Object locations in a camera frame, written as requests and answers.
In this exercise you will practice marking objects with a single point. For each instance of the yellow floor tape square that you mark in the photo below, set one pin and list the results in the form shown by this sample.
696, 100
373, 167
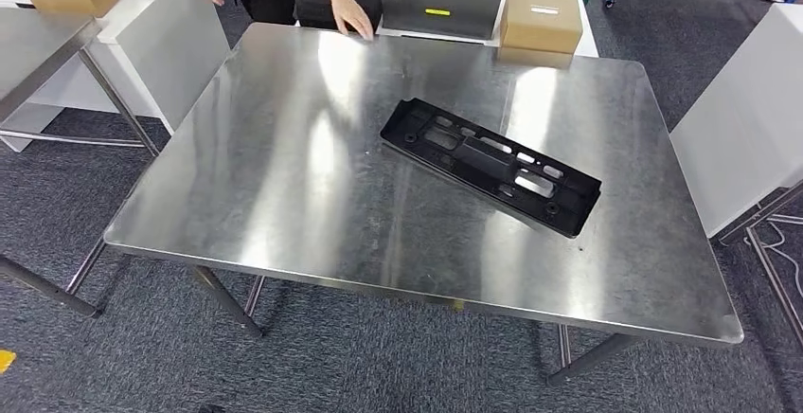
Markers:
6, 361

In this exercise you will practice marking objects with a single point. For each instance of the black zip case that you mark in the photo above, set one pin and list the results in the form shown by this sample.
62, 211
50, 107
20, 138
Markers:
314, 18

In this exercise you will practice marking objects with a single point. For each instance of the black plastic plate part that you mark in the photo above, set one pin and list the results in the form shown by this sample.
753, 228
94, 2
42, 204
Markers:
489, 162

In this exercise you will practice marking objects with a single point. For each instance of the steel workbench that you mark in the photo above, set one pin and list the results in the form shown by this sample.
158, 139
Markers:
282, 178

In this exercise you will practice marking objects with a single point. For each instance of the person's left hand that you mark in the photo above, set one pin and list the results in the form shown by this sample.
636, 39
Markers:
353, 18

